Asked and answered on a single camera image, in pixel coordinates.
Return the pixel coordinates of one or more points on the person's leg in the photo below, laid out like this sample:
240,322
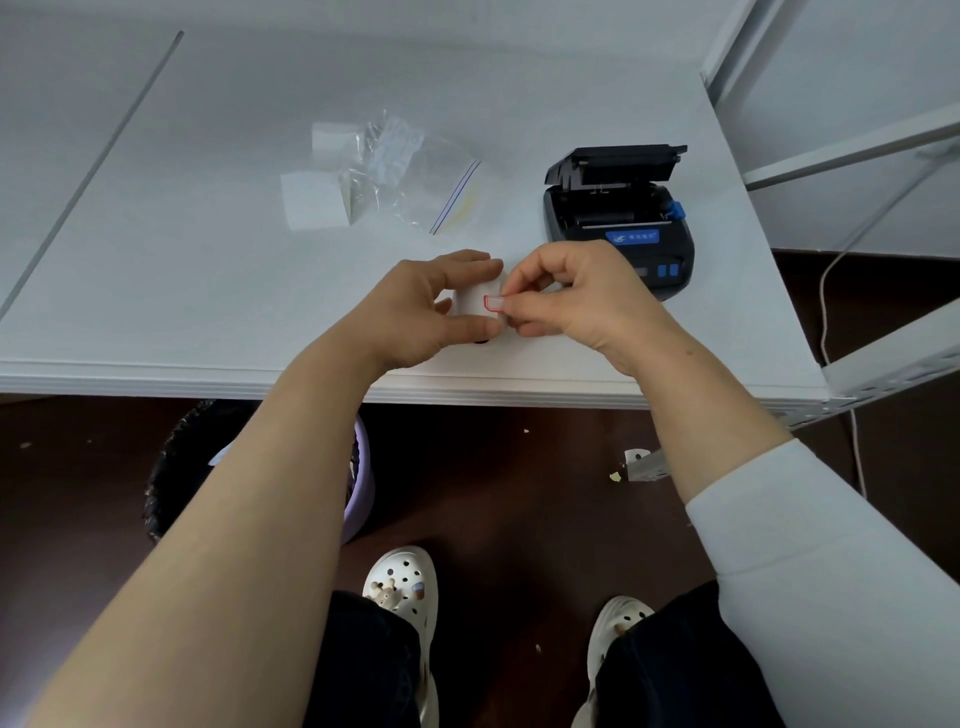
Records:
675,660
367,667

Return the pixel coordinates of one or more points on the person's right hand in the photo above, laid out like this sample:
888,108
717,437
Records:
600,300

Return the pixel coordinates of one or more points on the person's right forearm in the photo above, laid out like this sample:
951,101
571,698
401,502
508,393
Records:
787,562

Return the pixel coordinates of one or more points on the person's left forearm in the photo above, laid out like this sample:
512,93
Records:
240,555

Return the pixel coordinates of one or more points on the grey plastic mailer bag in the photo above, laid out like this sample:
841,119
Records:
221,454

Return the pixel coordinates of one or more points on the black portable printer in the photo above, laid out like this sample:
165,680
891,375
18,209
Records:
622,161

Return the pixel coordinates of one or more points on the red-bordered label sticker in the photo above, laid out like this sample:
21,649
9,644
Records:
495,303

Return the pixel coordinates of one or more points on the trash bin with black liner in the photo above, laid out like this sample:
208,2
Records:
172,480

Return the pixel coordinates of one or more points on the person's right white clog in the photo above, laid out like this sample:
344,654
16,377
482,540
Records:
615,619

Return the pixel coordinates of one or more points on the white paper roll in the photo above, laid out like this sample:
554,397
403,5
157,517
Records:
472,300

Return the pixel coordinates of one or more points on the person's left white clog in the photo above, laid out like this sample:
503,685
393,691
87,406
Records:
405,574

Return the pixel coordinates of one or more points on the person's white clog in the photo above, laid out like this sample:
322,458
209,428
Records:
615,619
405,574

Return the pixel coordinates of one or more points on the clear plastic zip bag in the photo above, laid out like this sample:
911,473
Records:
435,187

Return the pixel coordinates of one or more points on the person's left hand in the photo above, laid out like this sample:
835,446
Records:
397,315

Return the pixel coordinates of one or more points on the person's left leg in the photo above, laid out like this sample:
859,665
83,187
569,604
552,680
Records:
367,667

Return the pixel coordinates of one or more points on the white metal shelf frame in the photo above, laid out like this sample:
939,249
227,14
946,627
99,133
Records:
892,360

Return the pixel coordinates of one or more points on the crumpled white paper slip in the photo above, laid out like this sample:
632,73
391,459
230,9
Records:
397,146

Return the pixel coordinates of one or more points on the person's right leg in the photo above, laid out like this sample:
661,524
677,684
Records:
675,660

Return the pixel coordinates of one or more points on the curled white paper strip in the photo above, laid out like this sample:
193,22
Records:
311,202

